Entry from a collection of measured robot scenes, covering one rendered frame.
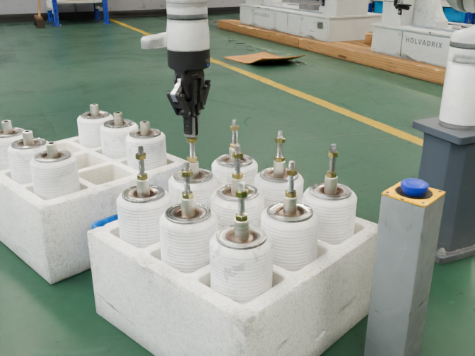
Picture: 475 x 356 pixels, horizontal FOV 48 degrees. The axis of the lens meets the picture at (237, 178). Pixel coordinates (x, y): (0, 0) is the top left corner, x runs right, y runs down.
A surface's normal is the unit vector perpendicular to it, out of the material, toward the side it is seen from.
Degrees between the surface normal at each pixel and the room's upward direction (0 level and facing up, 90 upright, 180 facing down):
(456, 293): 0
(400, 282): 90
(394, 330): 90
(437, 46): 90
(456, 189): 90
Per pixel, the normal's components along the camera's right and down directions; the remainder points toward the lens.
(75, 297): 0.00, -0.93
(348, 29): 0.42, 0.33
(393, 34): -0.91, 0.15
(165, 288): -0.68, 0.27
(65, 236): 0.69, 0.27
